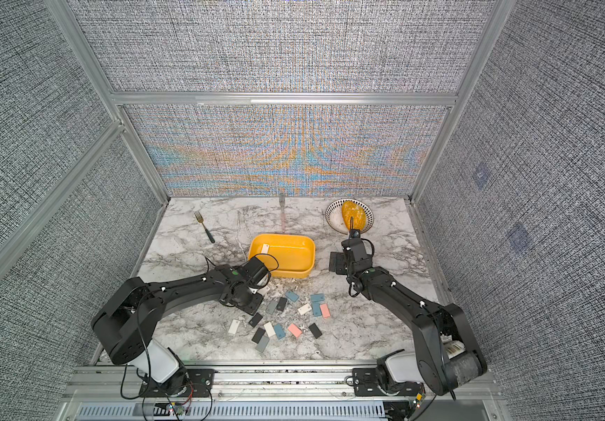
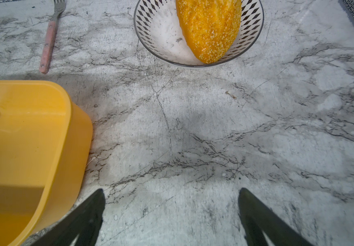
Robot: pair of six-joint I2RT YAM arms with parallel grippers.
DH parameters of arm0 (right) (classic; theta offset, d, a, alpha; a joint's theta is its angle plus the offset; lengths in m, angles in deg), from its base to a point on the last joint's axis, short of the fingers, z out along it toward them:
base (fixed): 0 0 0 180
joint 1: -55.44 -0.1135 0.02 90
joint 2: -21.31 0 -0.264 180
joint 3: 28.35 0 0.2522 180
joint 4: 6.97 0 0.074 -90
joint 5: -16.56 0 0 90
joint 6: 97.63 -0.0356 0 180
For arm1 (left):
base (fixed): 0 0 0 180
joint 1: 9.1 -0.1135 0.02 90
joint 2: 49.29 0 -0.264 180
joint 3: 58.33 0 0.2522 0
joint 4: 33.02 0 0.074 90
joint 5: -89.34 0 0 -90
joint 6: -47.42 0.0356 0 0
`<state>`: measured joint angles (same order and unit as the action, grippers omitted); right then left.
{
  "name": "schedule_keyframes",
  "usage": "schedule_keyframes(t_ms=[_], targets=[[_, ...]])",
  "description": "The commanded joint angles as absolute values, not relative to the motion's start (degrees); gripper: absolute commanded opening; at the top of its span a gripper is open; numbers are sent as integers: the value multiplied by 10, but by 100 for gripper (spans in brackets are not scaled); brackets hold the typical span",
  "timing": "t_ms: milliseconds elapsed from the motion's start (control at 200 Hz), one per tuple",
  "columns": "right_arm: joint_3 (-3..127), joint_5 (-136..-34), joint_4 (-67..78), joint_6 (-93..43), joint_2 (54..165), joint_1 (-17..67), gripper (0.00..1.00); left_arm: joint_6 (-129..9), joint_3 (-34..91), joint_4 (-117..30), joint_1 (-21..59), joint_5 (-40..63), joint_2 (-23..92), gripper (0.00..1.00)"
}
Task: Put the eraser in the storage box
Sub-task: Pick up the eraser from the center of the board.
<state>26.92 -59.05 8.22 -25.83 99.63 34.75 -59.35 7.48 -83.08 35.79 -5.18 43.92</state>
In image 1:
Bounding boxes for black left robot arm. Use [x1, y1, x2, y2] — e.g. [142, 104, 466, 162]
[91, 258, 271, 394]

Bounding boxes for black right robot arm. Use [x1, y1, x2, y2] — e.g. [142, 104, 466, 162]
[329, 252, 488, 396]

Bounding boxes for pink eraser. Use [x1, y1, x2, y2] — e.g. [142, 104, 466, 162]
[320, 303, 331, 319]
[288, 324, 302, 338]

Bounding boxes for yellow plastic storage box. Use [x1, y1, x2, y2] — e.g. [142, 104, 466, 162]
[248, 233, 316, 279]

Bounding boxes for white patterned plate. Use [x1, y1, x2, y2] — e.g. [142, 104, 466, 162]
[324, 199, 374, 234]

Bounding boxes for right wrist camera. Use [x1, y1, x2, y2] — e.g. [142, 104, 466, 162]
[341, 230, 374, 271]

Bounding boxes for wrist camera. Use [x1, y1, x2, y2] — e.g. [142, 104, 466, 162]
[240, 256, 271, 289]
[341, 230, 374, 271]

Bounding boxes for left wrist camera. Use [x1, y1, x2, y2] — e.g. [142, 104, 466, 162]
[240, 256, 271, 289]

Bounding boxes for gold fork dark handle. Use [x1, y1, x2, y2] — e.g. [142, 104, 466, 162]
[195, 210, 216, 244]

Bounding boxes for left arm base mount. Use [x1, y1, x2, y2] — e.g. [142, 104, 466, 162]
[139, 368, 216, 398]

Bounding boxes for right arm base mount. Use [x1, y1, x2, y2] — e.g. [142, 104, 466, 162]
[345, 367, 424, 397]

